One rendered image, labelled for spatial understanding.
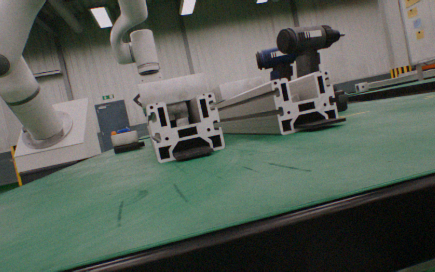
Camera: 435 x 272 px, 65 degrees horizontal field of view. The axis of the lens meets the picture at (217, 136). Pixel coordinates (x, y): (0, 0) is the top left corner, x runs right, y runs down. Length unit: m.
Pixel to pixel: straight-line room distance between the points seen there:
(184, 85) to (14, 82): 0.80
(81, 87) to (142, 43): 11.26
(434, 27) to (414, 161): 4.00
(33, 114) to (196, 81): 0.85
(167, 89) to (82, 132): 0.83
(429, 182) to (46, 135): 1.30
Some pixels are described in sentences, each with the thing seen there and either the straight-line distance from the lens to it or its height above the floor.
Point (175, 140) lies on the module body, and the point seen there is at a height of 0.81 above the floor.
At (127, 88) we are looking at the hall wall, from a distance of 12.36.
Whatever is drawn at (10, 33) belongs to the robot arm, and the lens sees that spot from 1.17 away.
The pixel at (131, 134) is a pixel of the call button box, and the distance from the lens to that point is 1.14.
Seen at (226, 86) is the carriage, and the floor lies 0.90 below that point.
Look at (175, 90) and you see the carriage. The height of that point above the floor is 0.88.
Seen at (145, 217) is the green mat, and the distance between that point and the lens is 0.20.
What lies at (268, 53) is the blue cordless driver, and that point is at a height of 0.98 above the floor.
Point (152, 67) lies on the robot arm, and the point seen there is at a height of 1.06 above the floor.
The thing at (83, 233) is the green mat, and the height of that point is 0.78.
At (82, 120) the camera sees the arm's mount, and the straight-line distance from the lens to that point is 1.42.
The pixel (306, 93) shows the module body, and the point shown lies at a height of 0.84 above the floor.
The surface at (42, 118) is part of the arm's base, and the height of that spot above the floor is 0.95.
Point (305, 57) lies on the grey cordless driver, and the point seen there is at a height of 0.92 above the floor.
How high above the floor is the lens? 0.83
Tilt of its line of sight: 3 degrees down
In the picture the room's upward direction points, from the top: 12 degrees counter-clockwise
